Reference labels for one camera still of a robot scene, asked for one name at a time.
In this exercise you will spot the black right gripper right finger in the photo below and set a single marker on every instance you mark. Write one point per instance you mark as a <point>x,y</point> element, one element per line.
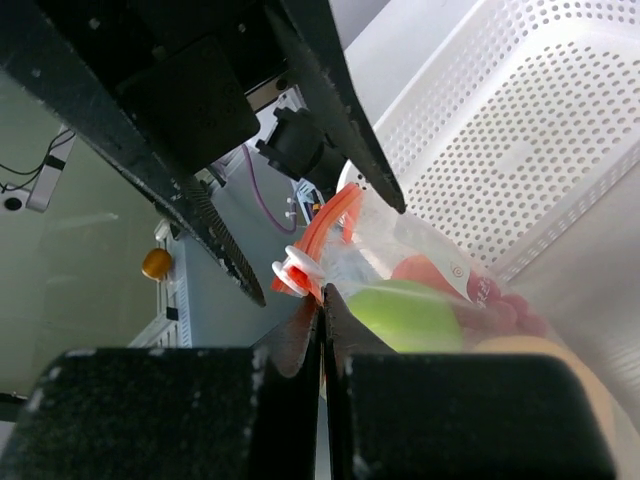
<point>453,416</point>

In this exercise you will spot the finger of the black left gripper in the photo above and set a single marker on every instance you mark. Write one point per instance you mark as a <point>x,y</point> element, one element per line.
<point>39,58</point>
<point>307,34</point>

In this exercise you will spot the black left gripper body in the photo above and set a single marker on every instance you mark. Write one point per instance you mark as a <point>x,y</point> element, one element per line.
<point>183,70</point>

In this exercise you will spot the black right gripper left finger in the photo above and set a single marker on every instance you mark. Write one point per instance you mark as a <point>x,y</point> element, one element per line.
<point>176,413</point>

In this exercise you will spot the green apple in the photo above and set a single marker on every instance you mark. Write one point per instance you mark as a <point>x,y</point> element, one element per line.
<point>408,316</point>

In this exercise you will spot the clear orange zip bag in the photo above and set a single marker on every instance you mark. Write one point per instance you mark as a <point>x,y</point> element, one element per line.
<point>356,240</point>

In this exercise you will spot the red grape bunch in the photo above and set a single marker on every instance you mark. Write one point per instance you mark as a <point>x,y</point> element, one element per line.
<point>493,313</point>

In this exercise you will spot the orange peach with leaf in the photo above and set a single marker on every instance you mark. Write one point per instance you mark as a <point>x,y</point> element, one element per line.
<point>599,397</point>

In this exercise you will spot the pink peach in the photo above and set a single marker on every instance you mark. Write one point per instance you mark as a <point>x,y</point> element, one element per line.
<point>445,275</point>

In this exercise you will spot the small orange round object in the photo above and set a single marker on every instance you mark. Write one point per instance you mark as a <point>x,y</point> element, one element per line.
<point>156,264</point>

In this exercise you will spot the white perforated plastic basket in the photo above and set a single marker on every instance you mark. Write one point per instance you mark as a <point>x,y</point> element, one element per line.
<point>518,124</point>

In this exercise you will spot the white slotted cable duct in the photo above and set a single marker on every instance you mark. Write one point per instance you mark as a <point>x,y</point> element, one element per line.
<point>170,328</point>

